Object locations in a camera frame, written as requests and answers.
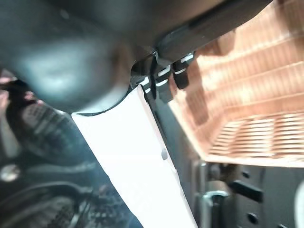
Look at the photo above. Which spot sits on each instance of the right robot hand black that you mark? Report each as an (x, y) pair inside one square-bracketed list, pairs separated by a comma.
[(71, 35)]

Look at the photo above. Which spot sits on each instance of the washing machine drum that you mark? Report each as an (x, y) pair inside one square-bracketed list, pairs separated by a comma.
[(237, 194)]

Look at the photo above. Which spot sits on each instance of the large rectangular wicker basket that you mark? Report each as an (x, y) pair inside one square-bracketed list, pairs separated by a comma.
[(249, 83)]

